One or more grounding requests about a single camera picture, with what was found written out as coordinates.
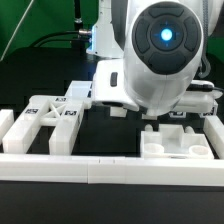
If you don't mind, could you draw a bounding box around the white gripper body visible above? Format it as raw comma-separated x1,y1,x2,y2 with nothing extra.
90,60,218,113

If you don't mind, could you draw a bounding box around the white chair seat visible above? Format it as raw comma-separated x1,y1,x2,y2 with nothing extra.
140,124,214,160

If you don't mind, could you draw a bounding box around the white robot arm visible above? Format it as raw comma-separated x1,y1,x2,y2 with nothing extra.
87,0,224,116

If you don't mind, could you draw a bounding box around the white tagged cube left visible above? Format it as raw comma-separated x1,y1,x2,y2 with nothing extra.
169,112,186,119

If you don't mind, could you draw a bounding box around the white tagged cube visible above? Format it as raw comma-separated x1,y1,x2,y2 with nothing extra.
199,112,216,118
169,112,186,119

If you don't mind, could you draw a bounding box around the white U-shaped fence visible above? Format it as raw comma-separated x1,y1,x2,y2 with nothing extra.
0,110,224,186

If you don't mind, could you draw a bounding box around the white tagged cube right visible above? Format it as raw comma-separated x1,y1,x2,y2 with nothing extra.
199,112,216,118

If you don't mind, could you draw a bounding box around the grey diagonal rod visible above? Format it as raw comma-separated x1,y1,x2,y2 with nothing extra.
0,0,36,62

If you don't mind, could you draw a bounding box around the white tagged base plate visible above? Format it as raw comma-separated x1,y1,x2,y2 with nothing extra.
65,81,92,98

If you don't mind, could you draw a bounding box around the white chair back frame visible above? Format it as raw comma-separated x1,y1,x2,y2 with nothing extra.
3,95,91,156

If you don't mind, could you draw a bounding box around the black cable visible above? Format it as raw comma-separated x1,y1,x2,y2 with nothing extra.
29,29,94,48

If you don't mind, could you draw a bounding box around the black vertical post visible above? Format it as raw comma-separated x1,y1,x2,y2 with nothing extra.
73,0,83,48

